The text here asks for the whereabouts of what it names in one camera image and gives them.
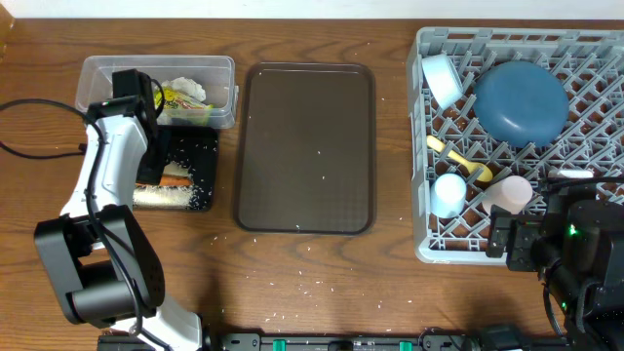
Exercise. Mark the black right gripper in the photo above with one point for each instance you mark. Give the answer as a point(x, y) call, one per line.
point(526, 232)

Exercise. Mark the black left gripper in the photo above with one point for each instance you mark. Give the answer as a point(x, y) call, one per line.
point(150, 175)

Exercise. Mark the orange brown food piece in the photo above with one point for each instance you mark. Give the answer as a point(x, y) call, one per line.
point(174, 181)

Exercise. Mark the pink plastic cup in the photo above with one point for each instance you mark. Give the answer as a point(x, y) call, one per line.
point(511, 194)

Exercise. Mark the colourful snack wrapper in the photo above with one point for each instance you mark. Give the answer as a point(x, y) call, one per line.
point(181, 109)

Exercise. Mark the yellow plastic spoon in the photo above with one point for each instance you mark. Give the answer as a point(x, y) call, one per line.
point(484, 174)

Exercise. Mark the light blue plastic cup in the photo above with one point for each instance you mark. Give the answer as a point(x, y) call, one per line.
point(447, 196)

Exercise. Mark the dark blue plate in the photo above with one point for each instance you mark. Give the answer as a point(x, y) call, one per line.
point(520, 103)

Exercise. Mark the light blue bowl with rice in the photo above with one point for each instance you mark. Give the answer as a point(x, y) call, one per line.
point(442, 79)

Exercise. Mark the white paper napkin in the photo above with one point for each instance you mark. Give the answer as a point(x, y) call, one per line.
point(186, 86)

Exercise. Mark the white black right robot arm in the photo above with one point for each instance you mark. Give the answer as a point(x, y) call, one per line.
point(576, 250)

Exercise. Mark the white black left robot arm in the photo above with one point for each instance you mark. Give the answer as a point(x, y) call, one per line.
point(102, 268)

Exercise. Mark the clear plastic waste bin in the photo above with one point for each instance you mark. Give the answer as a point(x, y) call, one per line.
point(216, 74)

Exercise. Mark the grey plastic dishwasher rack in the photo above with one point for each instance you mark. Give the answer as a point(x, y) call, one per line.
point(588, 63)

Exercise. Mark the pile of white rice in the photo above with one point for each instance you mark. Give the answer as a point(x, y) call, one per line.
point(168, 198)

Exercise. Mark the black rectangular tray bin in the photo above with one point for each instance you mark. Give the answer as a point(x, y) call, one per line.
point(196, 148)

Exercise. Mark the dark brown serving tray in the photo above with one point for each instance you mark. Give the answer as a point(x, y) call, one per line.
point(306, 155)

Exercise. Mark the black rail at table edge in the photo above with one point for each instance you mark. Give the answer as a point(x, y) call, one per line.
point(341, 342)

